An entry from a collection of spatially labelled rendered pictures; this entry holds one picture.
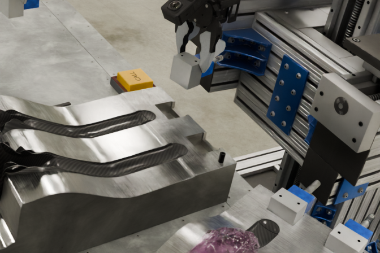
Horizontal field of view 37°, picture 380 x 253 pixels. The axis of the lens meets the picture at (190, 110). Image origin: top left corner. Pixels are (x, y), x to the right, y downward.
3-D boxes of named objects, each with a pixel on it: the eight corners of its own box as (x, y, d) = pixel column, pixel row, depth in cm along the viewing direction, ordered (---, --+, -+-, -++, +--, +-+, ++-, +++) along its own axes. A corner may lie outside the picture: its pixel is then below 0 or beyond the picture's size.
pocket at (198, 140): (202, 147, 105) (206, 131, 103) (219, 164, 102) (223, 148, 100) (181, 153, 103) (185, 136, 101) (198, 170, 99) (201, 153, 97)
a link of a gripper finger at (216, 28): (221, 53, 107) (222, 7, 104) (216, 55, 106) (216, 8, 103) (202, 48, 110) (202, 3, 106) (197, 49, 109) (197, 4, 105)
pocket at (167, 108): (171, 116, 112) (174, 100, 110) (186, 131, 109) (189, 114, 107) (151, 120, 110) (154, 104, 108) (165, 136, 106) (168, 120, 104)
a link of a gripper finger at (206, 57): (229, 69, 113) (230, 24, 109) (210, 77, 109) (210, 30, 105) (217, 66, 115) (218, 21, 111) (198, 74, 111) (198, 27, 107)
